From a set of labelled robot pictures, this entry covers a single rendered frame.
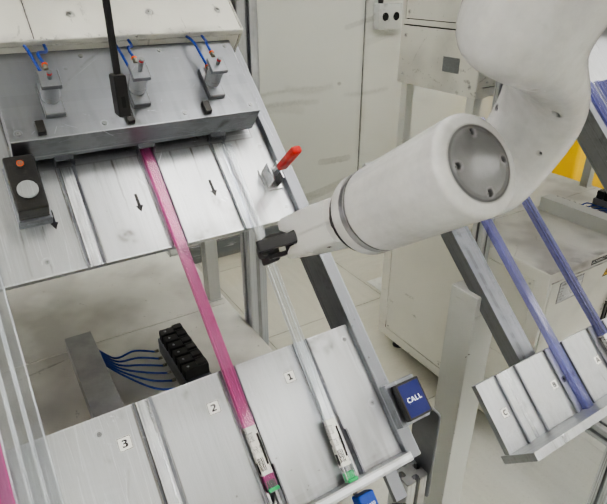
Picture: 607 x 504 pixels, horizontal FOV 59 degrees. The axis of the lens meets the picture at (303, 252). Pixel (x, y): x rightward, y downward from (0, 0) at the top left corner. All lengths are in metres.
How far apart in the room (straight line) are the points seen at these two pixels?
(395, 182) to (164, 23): 0.53
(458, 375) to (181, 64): 0.71
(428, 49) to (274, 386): 1.19
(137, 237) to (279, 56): 2.02
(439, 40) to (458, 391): 0.99
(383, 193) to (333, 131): 2.49
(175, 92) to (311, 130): 2.07
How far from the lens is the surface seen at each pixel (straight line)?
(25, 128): 0.76
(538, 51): 0.37
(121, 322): 1.26
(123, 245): 0.75
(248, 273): 1.12
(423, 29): 1.70
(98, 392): 1.02
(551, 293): 1.55
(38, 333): 1.29
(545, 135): 0.48
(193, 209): 0.79
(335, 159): 2.99
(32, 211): 0.73
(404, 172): 0.43
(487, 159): 0.43
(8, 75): 0.81
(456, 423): 1.13
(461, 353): 1.03
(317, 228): 0.54
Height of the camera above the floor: 1.30
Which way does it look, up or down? 27 degrees down
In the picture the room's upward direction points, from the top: straight up
